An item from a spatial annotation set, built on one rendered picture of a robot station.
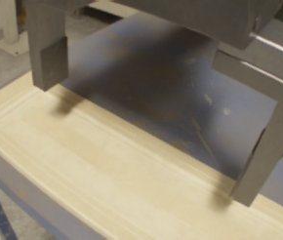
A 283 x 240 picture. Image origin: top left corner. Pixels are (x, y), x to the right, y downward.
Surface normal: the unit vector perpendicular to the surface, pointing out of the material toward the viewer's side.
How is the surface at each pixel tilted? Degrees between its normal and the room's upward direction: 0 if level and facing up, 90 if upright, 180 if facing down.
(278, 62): 90
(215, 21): 90
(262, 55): 90
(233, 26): 90
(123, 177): 0
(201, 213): 0
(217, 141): 0
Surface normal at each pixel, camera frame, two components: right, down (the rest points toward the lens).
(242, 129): 0.09, -0.72
